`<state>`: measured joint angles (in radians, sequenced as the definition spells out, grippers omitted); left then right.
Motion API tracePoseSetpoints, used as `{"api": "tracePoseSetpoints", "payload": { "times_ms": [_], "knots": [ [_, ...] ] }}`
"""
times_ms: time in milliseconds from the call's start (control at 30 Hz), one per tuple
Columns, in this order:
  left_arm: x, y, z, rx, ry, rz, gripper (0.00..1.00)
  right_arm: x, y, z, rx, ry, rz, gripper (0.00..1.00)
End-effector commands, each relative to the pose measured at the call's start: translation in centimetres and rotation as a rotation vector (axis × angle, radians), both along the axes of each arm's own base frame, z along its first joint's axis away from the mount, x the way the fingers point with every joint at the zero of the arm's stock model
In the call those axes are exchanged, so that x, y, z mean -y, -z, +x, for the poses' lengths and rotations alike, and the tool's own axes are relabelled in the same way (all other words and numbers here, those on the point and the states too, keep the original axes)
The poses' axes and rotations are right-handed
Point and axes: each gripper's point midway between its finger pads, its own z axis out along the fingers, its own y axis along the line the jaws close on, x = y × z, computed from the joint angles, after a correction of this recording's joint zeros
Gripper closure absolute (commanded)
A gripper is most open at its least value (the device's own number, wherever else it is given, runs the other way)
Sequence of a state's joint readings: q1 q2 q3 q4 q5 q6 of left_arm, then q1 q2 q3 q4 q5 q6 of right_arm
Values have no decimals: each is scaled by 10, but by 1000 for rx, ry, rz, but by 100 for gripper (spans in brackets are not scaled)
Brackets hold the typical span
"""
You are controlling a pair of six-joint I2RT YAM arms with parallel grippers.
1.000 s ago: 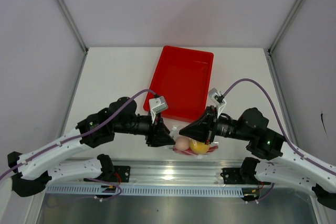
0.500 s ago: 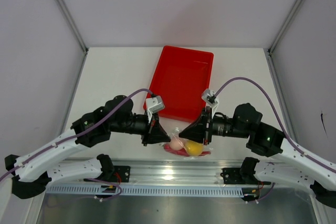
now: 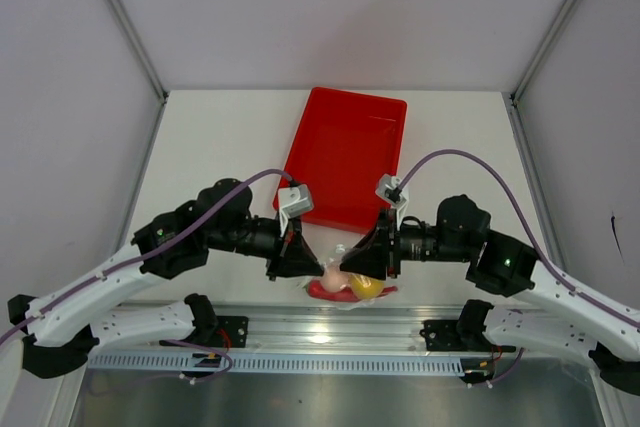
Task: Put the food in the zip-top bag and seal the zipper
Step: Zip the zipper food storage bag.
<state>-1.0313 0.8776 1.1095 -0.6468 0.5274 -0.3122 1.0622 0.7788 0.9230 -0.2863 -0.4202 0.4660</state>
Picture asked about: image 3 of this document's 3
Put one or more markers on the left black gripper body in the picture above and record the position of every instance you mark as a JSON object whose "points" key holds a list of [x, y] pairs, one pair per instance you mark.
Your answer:
{"points": [[263, 239]]}

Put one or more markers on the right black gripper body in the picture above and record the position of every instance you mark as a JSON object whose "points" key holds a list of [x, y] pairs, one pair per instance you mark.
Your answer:
{"points": [[410, 243]]}

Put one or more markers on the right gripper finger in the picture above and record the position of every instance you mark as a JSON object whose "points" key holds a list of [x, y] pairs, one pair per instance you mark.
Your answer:
{"points": [[375, 242], [369, 262]]}

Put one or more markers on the yellow bell pepper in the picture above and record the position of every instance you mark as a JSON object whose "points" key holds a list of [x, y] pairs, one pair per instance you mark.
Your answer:
{"points": [[364, 287]]}

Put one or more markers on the red chili pepper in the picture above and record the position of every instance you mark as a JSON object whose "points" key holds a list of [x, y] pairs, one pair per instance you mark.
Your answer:
{"points": [[315, 290]]}

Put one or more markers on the pale egg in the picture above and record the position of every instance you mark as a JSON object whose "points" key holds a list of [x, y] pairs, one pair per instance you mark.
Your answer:
{"points": [[334, 281]]}

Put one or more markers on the clear zip top bag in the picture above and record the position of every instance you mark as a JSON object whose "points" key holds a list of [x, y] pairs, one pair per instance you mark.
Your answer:
{"points": [[332, 261]]}

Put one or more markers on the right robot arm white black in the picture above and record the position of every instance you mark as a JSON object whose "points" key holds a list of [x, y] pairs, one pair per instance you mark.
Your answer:
{"points": [[569, 320]]}

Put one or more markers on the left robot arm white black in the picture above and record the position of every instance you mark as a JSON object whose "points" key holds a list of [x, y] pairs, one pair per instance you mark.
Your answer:
{"points": [[64, 328]]}

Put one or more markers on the red plastic tray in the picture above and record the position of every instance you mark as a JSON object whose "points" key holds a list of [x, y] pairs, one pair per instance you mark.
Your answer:
{"points": [[345, 142]]}

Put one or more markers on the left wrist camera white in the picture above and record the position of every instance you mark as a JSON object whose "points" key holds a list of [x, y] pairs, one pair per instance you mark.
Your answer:
{"points": [[293, 202]]}

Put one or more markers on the aluminium mounting rail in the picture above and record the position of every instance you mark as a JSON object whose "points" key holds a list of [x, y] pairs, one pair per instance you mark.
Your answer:
{"points": [[377, 329]]}

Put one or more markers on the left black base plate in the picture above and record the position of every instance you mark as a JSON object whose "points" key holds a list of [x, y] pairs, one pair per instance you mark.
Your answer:
{"points": [[231, 332]]}

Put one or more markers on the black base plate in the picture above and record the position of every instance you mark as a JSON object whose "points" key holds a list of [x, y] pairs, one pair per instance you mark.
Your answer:
{"points": [[231, 332], [464, 334]]}

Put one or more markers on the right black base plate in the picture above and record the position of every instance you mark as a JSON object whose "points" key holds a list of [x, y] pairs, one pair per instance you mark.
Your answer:
{"points": [[464, 334]]}

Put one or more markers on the slotted cable duct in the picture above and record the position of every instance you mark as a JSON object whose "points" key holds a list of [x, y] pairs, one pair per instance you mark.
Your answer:
{"points": [[186, 361]]}

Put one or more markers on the left aluminium frame post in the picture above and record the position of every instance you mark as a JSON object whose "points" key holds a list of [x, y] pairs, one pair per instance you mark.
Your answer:
{"points": [[136, 47]]}

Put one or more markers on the aluminium frame post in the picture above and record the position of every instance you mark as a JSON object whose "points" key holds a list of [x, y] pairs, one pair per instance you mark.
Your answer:
{"points": [[136, 47], [551, 36]]}

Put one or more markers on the right aluminium frame post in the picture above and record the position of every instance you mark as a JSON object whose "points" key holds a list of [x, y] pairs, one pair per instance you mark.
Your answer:
{"points": [[551, 36]]}

